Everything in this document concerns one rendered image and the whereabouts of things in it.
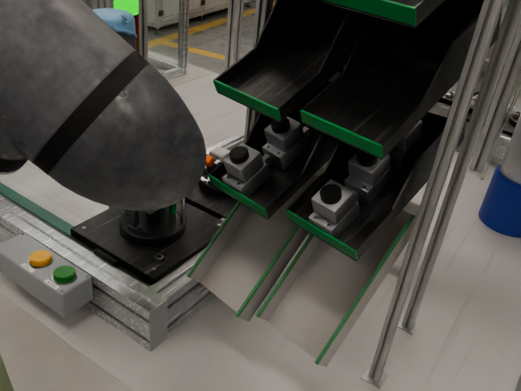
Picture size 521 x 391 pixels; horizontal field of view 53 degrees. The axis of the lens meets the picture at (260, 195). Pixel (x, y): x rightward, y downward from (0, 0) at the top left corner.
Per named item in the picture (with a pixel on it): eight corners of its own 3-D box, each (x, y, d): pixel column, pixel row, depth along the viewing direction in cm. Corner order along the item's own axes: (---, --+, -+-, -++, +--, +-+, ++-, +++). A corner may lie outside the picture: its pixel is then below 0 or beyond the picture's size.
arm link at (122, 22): (74, 15, 78) (96, 3, 85) (79, 85, 84) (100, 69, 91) (125, 22, 78) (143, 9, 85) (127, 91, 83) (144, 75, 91)
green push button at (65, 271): (63, 290, 95) (62, 282, 94) (49, 280, 97) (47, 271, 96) (81, 279, 98) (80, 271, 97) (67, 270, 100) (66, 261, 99)
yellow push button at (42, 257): (39, 273, 98) (37, 264, 97) (25, 264, 100) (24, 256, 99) (56, 263, 101) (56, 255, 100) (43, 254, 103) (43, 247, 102)
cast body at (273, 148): (283, 171, 85) (275, 140, 80) (264, 159, 87) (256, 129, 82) (318, 140, 88) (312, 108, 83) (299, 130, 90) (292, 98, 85)
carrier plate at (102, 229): (153, 287, 99) (153, 278, 98) (70, 236, 109) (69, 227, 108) (231, 232, 116) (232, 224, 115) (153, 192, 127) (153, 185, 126)
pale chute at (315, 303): (326, 368, 82) (316, 365, 78) (266, 320, 89) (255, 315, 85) (422, 219, 84) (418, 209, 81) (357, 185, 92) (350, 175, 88)
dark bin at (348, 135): (381, 160, 65) (379, 115, 59) (301, 123, 72) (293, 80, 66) (498, 39, 75) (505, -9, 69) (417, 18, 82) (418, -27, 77)
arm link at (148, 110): (265, 168, 38) (205, 120, 85) (148, 60, 35) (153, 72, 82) (157, 285, 38) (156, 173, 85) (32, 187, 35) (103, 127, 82)
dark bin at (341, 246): (356, 262, 73) (352, 230, 67) (287, 219, 80) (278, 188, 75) (464, 140, 83) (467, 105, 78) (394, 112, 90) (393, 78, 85)
